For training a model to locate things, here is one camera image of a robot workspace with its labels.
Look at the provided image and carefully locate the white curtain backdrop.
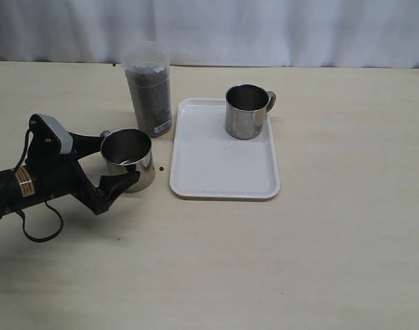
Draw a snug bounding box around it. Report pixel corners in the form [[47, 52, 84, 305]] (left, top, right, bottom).
[[0, 1, 419, 68]]

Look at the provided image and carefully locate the white plastic tray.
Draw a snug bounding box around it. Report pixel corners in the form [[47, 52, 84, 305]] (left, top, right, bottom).
[[170, 98, 281, 201]]

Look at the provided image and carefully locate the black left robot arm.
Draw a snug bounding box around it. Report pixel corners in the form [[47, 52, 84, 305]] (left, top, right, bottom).
[[0, 113, 140, 220]]

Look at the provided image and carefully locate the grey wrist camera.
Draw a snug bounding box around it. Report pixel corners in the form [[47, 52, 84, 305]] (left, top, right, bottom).
[[37, 113, 73, 155]]

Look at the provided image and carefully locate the steel mug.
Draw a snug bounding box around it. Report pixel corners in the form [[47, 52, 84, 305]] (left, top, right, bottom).
[[100, 128, 155, 193], [225, 84, 277, 140]]

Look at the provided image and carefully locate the translucent plastic tumbler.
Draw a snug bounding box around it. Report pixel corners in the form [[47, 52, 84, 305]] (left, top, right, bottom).
[[121, 41, 172, 138]]

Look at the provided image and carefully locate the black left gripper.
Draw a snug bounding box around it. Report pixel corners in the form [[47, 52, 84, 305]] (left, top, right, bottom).
[[25, 113, 140, 215]]

